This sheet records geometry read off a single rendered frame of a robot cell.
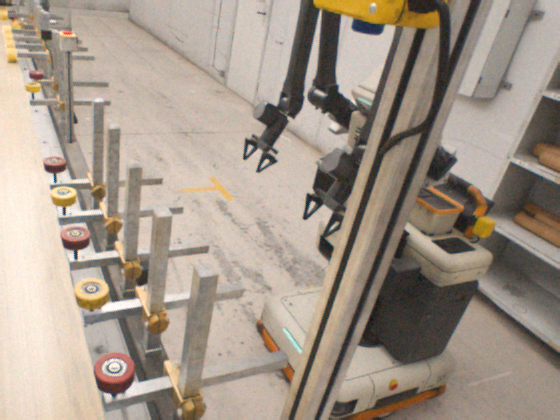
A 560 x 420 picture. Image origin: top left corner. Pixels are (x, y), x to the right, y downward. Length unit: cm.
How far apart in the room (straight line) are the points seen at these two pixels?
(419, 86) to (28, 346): 86
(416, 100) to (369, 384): 168
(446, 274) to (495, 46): 188
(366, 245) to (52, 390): 68
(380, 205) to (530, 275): 313
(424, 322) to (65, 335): 137
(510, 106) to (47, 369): 316
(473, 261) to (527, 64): 186
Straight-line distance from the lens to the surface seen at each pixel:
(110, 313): 119
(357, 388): 196
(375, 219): 42
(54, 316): 109
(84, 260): 139
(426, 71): 38
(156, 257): 107
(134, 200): 127
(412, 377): 214
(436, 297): 190
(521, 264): 354
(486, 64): 342
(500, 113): 359
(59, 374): 98
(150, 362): 126
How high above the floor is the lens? 163
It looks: 31 degrees down
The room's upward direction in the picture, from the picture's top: 8 degrees clockwise
